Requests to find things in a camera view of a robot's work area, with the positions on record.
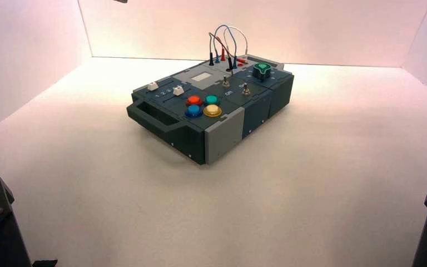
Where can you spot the dark teal grey control box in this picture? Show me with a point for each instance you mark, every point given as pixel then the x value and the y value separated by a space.
pixel 221 136

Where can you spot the red push button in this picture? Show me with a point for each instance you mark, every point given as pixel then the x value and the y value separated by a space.
pixel 194 100

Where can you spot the green push button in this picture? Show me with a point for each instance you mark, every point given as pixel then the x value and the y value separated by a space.
pixel 211 100

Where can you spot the blue push button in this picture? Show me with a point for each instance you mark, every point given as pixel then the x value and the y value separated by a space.
pixel 193 111

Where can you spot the white slider knob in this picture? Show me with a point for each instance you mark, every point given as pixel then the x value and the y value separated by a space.
pixel 153 86
pixel 178 91

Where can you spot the metal toggle switch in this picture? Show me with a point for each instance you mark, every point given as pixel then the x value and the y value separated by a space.
pixel 246 90
pixel 226 82

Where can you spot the black green rotary knob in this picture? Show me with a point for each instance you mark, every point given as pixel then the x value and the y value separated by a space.
pixel 262 72

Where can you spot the dark overhead fixture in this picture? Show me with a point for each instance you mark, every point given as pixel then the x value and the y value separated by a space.
pixel 120 1

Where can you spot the yellow push button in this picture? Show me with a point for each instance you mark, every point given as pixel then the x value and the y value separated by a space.
pixel 212 110

